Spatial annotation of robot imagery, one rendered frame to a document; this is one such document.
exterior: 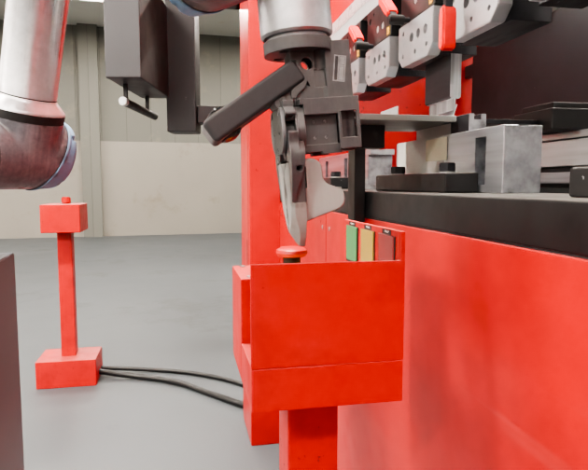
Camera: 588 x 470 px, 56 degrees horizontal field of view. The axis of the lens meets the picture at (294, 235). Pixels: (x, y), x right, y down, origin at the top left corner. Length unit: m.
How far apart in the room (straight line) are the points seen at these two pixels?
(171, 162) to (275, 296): 9.38
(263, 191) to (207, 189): 8.15
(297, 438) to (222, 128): 0.36
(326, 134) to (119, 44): 1.50
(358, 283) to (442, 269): 0.17
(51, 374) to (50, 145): 1.82
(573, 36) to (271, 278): 1.23
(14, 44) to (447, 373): 0.77
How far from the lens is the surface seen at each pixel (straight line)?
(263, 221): 1.82
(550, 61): 1.68
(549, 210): 0.53
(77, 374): 2.67
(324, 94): 0.59
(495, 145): 0.84
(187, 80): 2.37
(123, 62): 2.00
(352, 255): 0.72
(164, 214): 9.91
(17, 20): 0.96
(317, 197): 0.57
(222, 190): 9.99
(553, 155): 1.17
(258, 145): 1.82
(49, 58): 0.96
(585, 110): 1.14
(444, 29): 0.90
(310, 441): 0.68
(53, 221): 2.56
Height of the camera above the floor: 0.89
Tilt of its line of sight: 5 degrees down
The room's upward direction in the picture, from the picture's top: straight up
